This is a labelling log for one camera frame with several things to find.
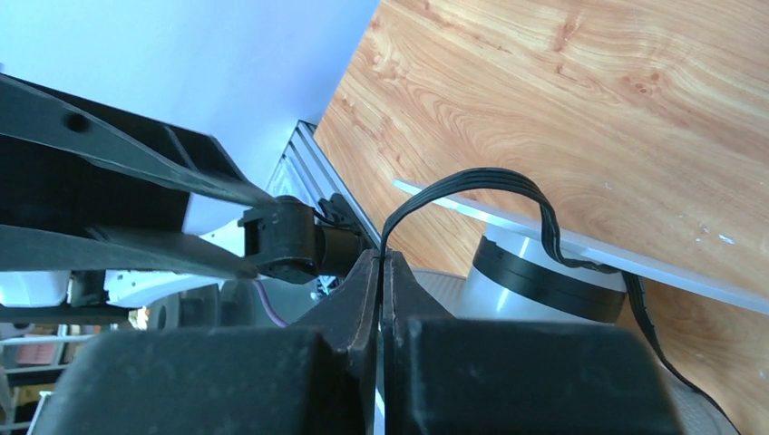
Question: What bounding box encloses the black ribbon cable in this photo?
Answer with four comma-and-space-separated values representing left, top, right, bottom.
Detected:
379, 168, 743, 435

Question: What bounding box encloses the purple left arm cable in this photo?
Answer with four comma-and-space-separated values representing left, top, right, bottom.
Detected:
252, 278, 289, 330

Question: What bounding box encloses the white perforated cable spool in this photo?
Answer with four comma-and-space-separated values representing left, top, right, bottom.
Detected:
375, 178, 769, 435

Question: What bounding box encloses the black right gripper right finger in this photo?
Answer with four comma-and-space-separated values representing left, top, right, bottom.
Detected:
382, 251, 682, 434

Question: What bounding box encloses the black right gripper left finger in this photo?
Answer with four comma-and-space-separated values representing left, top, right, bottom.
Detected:
34, 249, 380, 434

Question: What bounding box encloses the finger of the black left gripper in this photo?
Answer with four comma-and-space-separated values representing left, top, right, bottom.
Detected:
1, 74, 273, 207
1, 225, 258, 279

